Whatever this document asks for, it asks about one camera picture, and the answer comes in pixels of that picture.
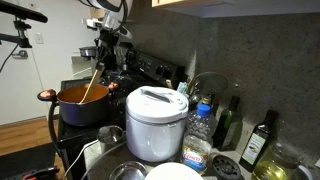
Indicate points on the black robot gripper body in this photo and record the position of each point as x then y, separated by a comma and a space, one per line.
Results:
106, 56

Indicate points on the wooden spoon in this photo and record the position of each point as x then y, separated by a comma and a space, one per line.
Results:
99, 69

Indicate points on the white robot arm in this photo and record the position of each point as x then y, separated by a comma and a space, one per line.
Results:
110, 27

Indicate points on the orange interior cooking pot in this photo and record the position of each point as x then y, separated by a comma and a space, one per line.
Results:
78, 112

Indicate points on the black coffee maker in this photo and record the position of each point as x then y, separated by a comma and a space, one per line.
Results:
89, 53

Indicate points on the black electric stove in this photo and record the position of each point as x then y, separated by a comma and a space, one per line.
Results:
143, 70

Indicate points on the light wooden spatula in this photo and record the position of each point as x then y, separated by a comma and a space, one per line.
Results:
169, 83

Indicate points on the teal silicone whisk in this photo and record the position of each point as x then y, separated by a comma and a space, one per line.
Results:
182, 87

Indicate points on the white rice cooker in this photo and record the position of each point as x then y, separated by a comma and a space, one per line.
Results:
155, 122

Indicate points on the small steel cup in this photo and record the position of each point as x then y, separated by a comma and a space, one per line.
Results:
109, 136

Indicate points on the gold-capped dark bottle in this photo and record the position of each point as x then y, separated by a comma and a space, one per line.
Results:
209, 100

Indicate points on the small steel bowl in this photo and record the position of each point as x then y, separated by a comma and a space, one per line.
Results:
131, 170

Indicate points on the Crisco oil bottle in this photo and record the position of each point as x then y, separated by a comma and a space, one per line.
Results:
197, 142

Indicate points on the white plate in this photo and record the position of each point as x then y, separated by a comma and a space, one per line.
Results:
173, 171

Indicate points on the green olive oil bottle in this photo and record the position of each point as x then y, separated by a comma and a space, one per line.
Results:
224, 124

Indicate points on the black round perforated lid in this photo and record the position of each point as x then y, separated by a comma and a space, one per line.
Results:
225, 168

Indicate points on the dark olive oil bottle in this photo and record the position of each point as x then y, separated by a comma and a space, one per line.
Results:
258, 140

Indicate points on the glass oil jar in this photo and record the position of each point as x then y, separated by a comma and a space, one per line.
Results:
281, 162

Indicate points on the black camera on stand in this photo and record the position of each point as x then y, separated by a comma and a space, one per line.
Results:
21, 14

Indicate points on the wire mesh skimmer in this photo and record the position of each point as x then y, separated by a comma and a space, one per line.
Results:
205, 83

